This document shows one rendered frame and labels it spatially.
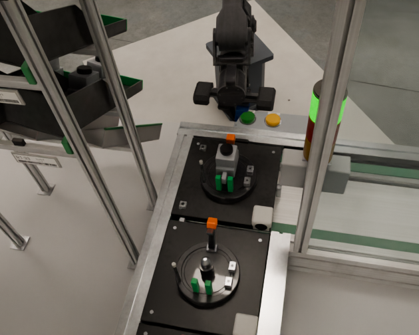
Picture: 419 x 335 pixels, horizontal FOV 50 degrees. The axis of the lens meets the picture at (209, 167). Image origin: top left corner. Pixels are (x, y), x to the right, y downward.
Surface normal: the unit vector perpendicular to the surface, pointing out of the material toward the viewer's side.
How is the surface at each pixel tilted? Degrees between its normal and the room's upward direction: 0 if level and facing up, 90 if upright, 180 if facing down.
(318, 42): 0
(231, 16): 30
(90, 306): 0
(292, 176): 90
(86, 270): 0
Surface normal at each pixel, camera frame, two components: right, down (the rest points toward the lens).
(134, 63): -0.07, -0.58
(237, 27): -0.10, -0.10
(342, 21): -0.20, 0.80
